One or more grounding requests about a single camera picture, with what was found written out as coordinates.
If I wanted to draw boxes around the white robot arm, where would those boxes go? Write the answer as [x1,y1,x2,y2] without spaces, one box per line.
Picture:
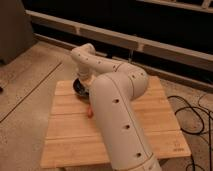
[71,43,162,171]

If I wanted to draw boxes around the dark ceramic bowl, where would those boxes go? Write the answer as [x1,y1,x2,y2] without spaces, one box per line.
[73,79,89,98]

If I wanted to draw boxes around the wooden board table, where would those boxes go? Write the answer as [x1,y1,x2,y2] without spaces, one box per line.
[41,76,191,168]

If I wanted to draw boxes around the grey cabinet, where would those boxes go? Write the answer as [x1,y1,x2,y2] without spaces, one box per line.
[0,0,36,64]

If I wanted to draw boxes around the black floor cables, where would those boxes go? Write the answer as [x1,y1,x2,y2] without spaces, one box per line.
[167,93,213,171]

